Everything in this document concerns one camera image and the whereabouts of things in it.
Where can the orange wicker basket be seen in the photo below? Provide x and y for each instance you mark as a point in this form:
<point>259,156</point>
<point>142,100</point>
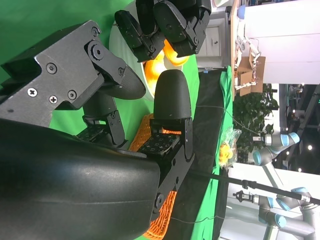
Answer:
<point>142,135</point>

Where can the black backdrop cloth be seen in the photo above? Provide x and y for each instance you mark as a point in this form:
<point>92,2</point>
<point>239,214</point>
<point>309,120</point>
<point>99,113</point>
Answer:
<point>207,125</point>

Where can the white cabinet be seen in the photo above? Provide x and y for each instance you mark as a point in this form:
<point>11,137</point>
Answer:
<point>212,50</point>

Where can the black tripod pole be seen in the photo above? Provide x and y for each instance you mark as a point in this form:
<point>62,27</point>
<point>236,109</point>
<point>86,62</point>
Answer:
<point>250,184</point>

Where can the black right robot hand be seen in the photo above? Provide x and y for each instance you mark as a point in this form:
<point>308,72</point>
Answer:
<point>75,187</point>

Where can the grey round bowl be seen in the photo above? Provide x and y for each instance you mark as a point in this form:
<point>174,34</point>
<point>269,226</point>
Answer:
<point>118,57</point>

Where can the brown cardboard box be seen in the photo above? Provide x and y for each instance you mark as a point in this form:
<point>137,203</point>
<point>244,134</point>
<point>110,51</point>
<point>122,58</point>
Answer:
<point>246,75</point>

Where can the small white robot arm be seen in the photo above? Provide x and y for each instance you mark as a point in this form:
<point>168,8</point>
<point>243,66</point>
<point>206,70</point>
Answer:
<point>238,58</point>

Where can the green leafy plant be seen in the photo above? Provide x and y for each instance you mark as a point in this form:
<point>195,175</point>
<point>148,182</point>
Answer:
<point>252,110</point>

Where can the green tablecloth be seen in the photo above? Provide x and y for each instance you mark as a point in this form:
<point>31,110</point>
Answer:
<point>25,25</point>

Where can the grey blue industrial robot arm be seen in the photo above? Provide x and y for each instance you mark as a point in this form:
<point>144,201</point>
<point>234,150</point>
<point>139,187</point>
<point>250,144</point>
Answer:
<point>272,140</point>
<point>292,226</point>

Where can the light wooden desk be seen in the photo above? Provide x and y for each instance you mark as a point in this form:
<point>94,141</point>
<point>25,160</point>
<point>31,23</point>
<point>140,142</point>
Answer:
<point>233,25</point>

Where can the clear bag of yellow toys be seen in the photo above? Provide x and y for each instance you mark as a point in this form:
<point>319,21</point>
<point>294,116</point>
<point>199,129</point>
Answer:
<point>228,150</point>

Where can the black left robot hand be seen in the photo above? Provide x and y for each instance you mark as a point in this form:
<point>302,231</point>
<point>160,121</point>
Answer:
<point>172,20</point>

